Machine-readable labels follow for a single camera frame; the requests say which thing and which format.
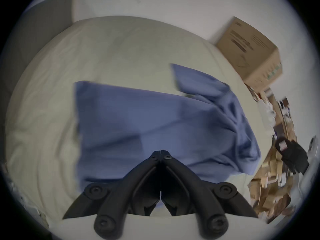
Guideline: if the blue shirt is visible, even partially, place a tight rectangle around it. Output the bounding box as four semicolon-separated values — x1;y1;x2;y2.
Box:
73;63;262;191

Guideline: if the brown cardboard carton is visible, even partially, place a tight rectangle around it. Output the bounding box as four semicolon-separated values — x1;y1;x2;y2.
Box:
215;16;283;92

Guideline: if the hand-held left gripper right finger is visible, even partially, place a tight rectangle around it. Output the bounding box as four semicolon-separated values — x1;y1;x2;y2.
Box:
161;150;259;240

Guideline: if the grey padded headboard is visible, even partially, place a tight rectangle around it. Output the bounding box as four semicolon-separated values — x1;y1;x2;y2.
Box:
0;0;76;137

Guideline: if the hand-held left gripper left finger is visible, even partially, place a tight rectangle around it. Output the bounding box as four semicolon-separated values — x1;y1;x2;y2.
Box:
62;150;162;240

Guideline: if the pile of cardboard pieces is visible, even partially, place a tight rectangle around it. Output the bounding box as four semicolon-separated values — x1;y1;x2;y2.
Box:
246;83;298;223

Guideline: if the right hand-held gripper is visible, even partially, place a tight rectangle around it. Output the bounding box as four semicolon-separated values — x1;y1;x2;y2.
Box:
275;136;320;201

